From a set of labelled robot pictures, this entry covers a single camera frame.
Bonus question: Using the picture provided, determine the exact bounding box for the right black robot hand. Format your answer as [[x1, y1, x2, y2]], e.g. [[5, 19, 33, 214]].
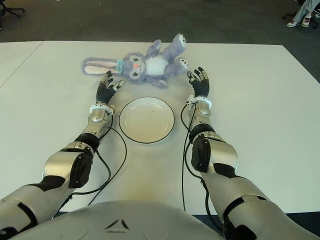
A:
[[186, 66, 211, 99]]

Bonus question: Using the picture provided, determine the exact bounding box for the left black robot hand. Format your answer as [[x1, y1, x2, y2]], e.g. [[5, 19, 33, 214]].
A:
[[96, 70, 126, 104]]

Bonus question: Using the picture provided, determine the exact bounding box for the purple plush rabbit doll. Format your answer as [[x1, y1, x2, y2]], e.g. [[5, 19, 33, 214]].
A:
[[80, 33, 189, 90]]

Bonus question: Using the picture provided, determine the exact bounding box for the white plate black rim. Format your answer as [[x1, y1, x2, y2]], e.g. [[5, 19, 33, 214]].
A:
[[118, 96, 175, 145]]

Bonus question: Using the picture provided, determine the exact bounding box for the person in light trousers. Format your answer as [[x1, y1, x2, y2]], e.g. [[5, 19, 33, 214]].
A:
[[286, 0, 313, 28]]

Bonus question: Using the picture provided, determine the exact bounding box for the silver robot torso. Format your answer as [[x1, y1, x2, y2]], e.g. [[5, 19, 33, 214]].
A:
[[19, 199, 226, 240]]

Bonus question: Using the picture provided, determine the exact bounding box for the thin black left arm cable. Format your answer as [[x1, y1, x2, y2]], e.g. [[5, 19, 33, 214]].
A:
[[51, 112, 128, 219]]

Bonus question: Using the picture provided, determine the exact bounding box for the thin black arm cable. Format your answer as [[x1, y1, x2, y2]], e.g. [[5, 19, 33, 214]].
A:
[[51, 112, 128, 219], [179, 102, 196, 212]]

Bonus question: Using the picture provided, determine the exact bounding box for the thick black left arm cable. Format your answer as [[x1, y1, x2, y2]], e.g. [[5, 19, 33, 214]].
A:
[[96, 149, 112, 191]]

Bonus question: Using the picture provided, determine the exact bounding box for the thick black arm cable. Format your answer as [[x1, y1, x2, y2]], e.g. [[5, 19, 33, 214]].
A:
[[96, 149, 112, 191], [184, 134, 226, 230]]

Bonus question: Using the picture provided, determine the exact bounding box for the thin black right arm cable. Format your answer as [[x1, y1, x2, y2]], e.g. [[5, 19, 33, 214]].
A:
[[179, 102, 196, 212]]

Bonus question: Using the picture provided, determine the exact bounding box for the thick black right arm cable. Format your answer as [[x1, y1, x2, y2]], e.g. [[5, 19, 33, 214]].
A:
[[184, 134, 226, 230]]

